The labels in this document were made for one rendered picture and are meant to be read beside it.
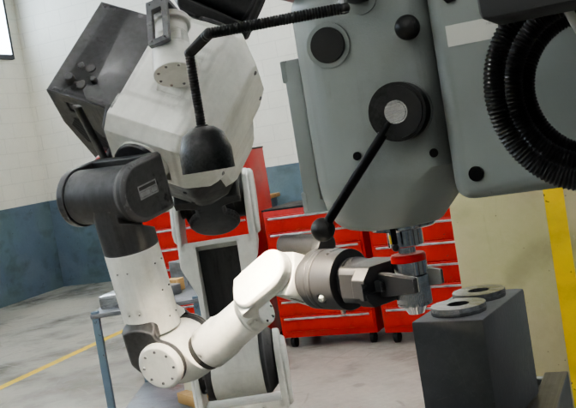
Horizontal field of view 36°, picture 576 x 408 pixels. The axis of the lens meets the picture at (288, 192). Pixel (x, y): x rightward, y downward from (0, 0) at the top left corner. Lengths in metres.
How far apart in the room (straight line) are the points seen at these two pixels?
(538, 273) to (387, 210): 1.85
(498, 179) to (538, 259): 1.90
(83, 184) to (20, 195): 10.93
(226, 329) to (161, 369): 0.13
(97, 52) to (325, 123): 0.57
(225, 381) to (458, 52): 0.98
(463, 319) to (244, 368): 0.55
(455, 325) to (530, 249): 1.52
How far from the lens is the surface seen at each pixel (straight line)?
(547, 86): 1.04
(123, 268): 1.45
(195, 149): 1.19
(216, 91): 1.49
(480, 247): 2.96
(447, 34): 1.06
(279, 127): 11.01
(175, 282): 4.34
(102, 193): 1.42
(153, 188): 1.44
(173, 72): 1.40
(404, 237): 1.19
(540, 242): 2.93
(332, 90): 1.12
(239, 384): 1.84
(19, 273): 12.19
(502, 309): 1.51
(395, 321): 6.09
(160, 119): 1.47
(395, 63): 1.10
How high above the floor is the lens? 1.44
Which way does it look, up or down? 3 degrees down
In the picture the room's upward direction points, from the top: 9 degrees counter-clockwise
